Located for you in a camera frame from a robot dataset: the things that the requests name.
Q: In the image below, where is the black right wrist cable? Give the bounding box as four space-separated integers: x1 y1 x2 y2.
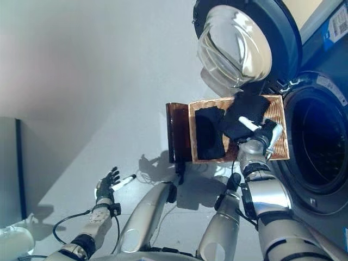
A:
214 159 259 227

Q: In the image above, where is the right grey robot leg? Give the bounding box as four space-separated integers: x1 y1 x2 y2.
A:
198 187 242 261

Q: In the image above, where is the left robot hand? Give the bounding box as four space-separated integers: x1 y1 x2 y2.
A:
95 166 136 202

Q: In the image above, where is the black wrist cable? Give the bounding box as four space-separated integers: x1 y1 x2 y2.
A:
52 208 121 254
214 159 259 227

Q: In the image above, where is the grey cabinet with black edge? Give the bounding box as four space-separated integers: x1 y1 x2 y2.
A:
0 116 28 221

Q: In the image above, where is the round glass washing machine door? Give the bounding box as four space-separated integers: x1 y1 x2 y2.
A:
191 0 304 99

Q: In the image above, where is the left grey robot leg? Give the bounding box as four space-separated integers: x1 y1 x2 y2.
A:
119 181 178 256

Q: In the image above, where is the woven wicker basket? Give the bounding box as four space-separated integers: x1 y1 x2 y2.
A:
188 94 290 164

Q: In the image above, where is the grey washing machine body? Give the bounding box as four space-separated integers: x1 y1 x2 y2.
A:
268 0 348 241

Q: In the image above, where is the grey robot leg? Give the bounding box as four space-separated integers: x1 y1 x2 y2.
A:
198 187 242 261
119 181 178 256

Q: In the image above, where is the grey robot torso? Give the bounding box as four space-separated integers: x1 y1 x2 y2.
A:
89 251 197 261

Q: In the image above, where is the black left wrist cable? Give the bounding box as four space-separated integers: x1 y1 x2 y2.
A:
52 208 121 254

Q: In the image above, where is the dark brown wooden stool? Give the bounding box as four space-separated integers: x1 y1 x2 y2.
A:
165 102 191 186

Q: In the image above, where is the blue white energy label sticker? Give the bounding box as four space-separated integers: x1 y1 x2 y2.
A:
321 5 348 52

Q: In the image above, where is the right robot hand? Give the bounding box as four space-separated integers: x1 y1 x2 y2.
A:
238 116 284 160

